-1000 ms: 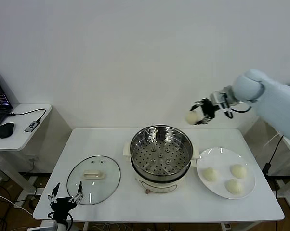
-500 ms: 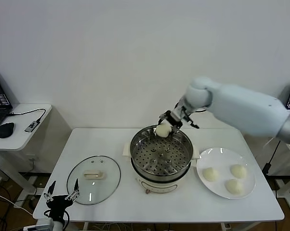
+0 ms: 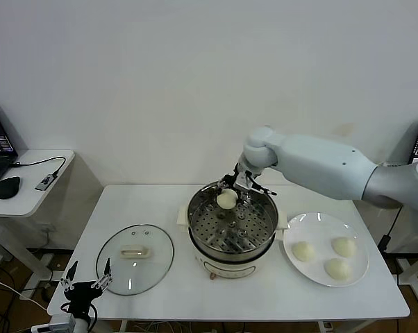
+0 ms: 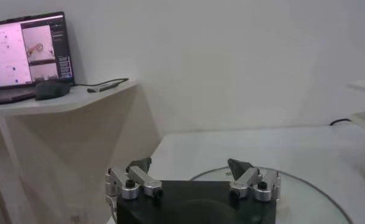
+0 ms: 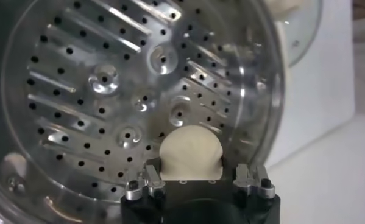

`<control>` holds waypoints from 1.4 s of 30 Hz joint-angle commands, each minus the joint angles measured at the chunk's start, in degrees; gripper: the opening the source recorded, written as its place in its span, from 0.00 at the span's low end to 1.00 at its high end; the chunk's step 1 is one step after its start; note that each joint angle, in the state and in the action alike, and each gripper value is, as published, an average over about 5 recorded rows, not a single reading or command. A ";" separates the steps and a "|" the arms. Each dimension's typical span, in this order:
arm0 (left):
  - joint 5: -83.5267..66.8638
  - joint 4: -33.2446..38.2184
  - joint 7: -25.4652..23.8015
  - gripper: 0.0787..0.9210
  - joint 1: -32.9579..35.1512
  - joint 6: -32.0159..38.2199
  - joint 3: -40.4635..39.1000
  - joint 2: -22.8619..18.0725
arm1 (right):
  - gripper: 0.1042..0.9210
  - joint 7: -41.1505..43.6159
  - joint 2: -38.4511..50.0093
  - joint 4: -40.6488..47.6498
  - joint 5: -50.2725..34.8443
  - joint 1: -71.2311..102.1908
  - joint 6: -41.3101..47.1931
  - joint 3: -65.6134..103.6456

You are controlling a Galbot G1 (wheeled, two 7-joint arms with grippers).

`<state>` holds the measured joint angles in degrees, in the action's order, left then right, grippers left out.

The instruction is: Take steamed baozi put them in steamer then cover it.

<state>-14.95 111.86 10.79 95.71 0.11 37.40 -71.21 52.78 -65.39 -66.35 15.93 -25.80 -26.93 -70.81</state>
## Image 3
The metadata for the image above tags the black usb hub cable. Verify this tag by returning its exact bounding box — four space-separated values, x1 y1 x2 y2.
10 157 67 178

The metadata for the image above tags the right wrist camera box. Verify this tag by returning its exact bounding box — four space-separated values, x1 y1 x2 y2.
235 172 252 191

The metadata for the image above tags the white steamed baozi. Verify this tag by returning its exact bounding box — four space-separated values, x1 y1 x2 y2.
331 237 357 258
216 189 238 211
324 258 354 281
291 241 317 263

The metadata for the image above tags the white round plate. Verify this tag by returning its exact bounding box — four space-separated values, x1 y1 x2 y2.
283 212 369 287

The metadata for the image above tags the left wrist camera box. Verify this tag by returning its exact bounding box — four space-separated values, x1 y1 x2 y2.
31 314 75 333

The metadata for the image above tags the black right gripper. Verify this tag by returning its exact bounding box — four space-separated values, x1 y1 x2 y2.
216 162 278 196

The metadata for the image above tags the black computer mouse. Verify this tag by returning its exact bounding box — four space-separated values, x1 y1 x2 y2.
0 176 22 200

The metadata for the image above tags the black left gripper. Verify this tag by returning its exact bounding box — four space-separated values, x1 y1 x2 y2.
60 258 112 318

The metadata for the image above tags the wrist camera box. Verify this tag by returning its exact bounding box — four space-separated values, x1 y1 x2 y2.
235 172 252 191
31 314 75 333

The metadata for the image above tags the white side table with mouse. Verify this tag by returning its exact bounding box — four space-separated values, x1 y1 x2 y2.
0 149 76 302

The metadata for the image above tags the white side table with label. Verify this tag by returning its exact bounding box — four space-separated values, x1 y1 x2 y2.
398 207 418 306

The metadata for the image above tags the steel steamer basket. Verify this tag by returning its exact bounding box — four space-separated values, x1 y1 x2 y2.
187 180 279 259

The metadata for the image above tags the glass pot lid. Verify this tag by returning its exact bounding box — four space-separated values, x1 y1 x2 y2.
96 224 175 296

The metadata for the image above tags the cream electric cooker base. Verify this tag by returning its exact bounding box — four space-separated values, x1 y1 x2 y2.
176 203 289 281

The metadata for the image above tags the grey usb hub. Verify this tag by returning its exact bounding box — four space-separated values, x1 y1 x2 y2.
35 174 56 191

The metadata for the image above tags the black laptop power cable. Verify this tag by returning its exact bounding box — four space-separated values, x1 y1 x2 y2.
378 207 404 254

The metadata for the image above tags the white floor cable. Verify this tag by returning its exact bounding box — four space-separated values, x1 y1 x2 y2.
0 273 49 310

